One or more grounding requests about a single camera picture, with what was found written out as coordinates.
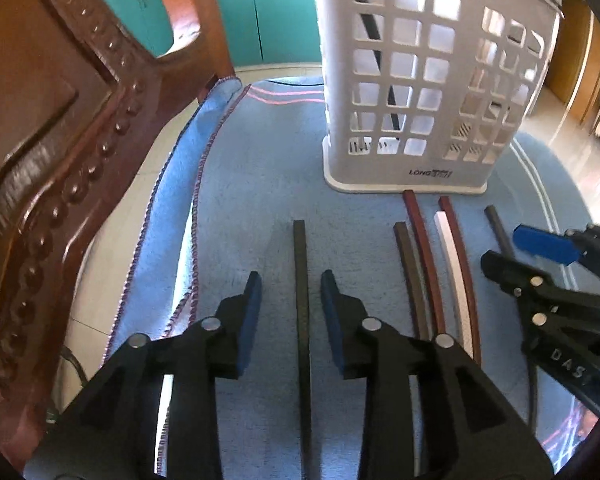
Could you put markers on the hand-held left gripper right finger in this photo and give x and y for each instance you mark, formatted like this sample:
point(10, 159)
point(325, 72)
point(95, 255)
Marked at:
point(336, 330)

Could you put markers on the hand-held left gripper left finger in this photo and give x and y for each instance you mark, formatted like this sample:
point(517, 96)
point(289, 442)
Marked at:
point(247, 325)

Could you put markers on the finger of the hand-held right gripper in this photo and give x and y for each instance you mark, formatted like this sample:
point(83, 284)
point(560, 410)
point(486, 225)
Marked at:
point(542, 242)
point(510, 272)

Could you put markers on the dark grey chopstick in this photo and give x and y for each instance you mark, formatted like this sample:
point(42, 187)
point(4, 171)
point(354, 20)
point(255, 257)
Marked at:
point(497, 227)

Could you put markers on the dark red chopstick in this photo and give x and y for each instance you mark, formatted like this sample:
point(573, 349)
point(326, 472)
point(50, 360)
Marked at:
point(462, 260)
point(422, 260)

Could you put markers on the white chopstick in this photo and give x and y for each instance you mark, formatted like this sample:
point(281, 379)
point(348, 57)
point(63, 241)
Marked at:
point(452, 270)

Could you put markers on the black chopstick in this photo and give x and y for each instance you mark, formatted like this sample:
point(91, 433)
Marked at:
point(300, 285)
point(371, 25)

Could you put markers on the brown chopstick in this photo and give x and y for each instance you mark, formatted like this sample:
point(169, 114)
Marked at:
point(409, 270)

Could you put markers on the white plastic utensil basket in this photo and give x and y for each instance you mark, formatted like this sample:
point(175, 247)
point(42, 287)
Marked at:
point(337, 85)

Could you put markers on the blue striped cloth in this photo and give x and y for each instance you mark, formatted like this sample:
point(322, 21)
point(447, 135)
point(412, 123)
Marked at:
point(260, 185)

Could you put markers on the carved wooden chair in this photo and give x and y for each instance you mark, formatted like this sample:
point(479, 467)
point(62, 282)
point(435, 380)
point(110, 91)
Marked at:
point(45, 110)

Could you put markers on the teal lower cabinets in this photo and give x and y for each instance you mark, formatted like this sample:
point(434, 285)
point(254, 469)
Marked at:
point(280, 10)

